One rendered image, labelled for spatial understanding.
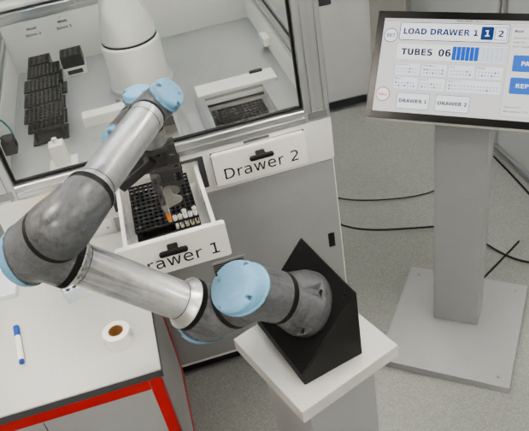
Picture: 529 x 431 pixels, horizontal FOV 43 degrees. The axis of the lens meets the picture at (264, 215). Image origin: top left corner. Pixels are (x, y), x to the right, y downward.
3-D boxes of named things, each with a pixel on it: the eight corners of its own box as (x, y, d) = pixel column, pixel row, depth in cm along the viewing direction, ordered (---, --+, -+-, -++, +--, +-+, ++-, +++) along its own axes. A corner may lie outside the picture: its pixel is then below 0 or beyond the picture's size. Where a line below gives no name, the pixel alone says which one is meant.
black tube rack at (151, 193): (203, 233, 187) (198, 215, 183) (141, 250, 185) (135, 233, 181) (191, 189, 205) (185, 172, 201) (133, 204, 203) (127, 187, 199)
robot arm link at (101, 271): (255, 334, 147) (18, 247, 116) (212, 354, 156) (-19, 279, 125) (255, 285, 153) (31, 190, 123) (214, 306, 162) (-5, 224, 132)
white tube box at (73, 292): (96, 289, 187) (93, 280, 185) (68, 304, 184) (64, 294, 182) (82, 266, 196) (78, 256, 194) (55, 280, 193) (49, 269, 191)
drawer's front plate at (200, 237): (232, 254, 181) (224, 222, 175) (126, 284, 178) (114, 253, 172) (231, 250, 183) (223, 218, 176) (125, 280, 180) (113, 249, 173)
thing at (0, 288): (16, 297, 190) (14, 292, 189) (-15, 304, 189) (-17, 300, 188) (21, 268, 200) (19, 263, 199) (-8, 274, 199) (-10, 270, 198)
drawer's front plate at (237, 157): (308, 162, 210) (304, 132, 203) (218, 186, 207) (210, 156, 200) (307, 159, 211) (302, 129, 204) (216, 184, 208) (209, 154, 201)
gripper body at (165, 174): (185, 185, 174) (174, 146, 166) (153, 194, 173) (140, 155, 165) (181, 170, 180) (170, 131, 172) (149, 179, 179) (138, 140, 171)
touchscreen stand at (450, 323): (508, 393, 229) (537, 138, 167) (379, 364, 247) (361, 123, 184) (526, 291, 264) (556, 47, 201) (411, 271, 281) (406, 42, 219)
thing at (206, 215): (224, 247, 182) (219, 230, 178) (130, 274, 179) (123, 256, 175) (198, 169, 213) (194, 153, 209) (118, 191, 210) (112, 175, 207)
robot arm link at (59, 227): (43, 203, 110) (159, 61, 145) (12, 230, 117) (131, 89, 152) (97, 249, 113) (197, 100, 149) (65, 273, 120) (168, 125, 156)
